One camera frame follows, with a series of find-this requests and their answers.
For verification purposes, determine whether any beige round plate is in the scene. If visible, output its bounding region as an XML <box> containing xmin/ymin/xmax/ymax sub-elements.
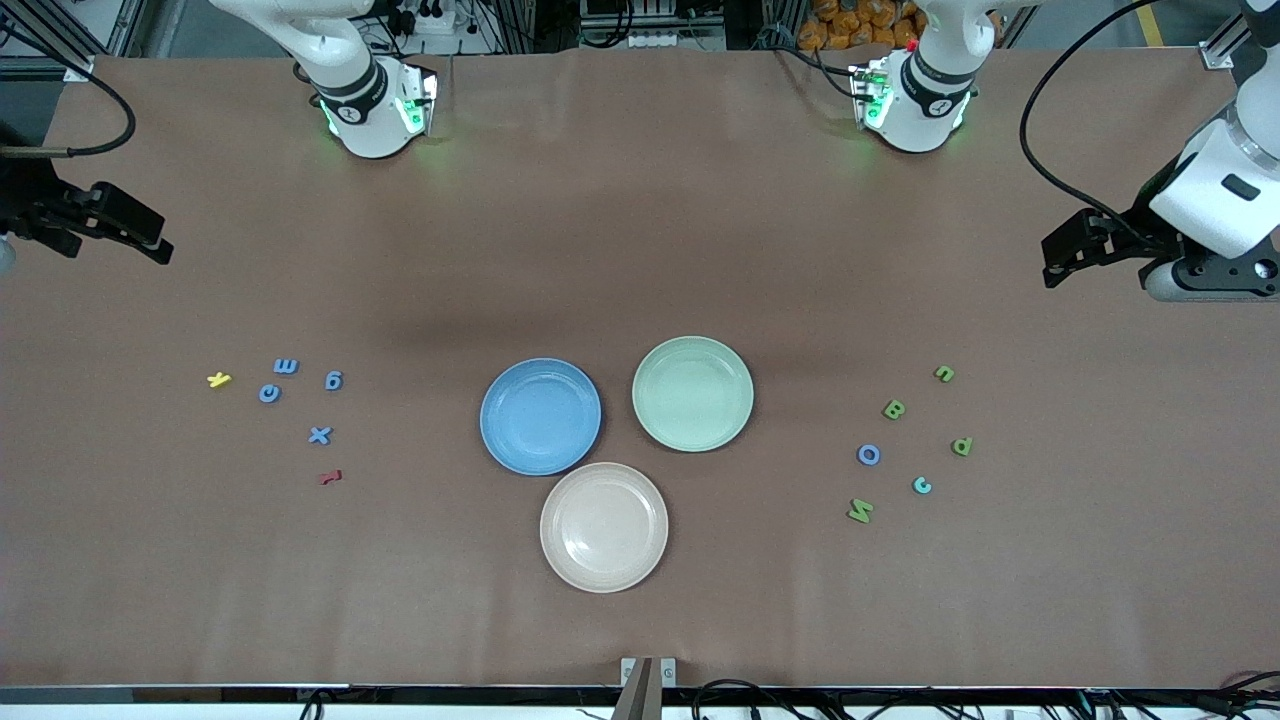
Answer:
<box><xmin>539</xmin><ymin>461</ymin><xmax>670</xmax><ymax>595</ymax></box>

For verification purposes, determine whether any metal table edge bracket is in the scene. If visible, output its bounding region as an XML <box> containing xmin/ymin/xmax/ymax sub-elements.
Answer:
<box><xmin>612</xmin><ymin>656</ymin><xmax>678</xmax><ymax>720</ymax></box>

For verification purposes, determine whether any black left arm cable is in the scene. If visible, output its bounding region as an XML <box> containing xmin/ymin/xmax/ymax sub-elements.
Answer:
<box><xmin>1019</xmin><ymin>0</ymin><xmax>1171</xmax><ymax>251</ymax></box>

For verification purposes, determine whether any green round plate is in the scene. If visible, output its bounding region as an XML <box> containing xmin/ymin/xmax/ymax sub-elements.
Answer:
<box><xmin>631</xmin><ymin>335</ymin><xmax>756</xmax><ymax>453</ymax></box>

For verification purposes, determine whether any blue round plate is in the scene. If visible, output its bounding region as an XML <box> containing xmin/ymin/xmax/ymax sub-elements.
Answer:
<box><xmin>479</xmin><ymin>357</ymin><xmax>604</xmax><ymax>477</ymax></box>

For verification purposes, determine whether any black base cable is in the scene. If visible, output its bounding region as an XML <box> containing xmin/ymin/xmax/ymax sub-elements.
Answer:
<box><xmin>770</xmin><ymin>42</ymin><xmax>863</xmax><ymax>101</ymax></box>

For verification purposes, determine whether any long white power strip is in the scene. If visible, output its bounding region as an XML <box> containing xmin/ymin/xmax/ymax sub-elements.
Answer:
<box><xmin>598</xmin><ymin>28</ymin><xmax>723</xmax><ymax>51</ymax></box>

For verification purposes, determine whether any white power strip with plugs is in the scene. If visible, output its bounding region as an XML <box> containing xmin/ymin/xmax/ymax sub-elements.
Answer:
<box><xmin>385</xmin><ymin>0</ymin><xmax>483</xmax><ymax>37</ymax></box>

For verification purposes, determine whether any aluminium frame post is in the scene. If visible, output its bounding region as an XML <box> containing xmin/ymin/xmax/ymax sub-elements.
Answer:
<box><xmin>0</xmin><ymin>0</ymin><xmax>136</xmax><ymax>83</ymax></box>
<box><xmin>1200</xmin><ymin>0</ymin><xmax>1263</xmax><ymax>71</ymax></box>

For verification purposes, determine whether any orange netted bag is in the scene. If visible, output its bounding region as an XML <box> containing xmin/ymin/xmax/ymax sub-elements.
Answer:
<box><xmin>797</xmin><ymin>0</ymin><xmax>926</xmax><ymax>53</ymax></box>

